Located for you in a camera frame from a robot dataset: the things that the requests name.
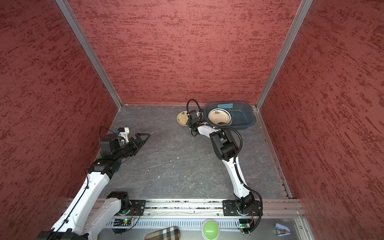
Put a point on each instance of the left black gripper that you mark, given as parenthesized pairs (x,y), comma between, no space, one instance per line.
(135,144)

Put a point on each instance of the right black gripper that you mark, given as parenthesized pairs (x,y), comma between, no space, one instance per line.
(189,122)

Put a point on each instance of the small yellow plate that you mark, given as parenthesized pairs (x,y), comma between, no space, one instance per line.
(182,118)

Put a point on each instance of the cream plate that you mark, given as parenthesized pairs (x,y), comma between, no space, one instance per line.
(220,117)

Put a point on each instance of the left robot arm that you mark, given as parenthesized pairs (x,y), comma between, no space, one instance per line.
(77,222)

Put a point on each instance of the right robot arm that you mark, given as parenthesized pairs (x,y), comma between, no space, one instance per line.
(227,144)

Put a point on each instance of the blue plastic bin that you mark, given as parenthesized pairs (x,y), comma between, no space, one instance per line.
(241,112)

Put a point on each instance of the plaid fabric item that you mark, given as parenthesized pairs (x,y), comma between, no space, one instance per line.
(171,233)

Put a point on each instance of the green round button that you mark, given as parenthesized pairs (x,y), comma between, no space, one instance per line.
(210,229)

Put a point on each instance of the white blue stapler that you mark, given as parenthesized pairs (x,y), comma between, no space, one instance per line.
(282,230)

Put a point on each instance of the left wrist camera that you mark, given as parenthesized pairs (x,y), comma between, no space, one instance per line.
(124,132)

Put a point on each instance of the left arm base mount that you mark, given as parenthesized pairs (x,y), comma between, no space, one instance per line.
(133,208)

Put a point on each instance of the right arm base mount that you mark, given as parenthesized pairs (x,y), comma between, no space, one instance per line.
(229,207)

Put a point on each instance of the aluminium front rail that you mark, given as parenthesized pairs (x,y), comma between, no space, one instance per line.
(179,211)

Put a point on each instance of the left aluminium corner post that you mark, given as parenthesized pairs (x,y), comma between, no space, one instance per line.
(79,33)

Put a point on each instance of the aluminium corner post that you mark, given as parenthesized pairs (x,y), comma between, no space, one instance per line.
(290,37)
(79,33)

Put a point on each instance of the right aluminium corner post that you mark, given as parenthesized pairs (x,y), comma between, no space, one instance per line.
(290,37)

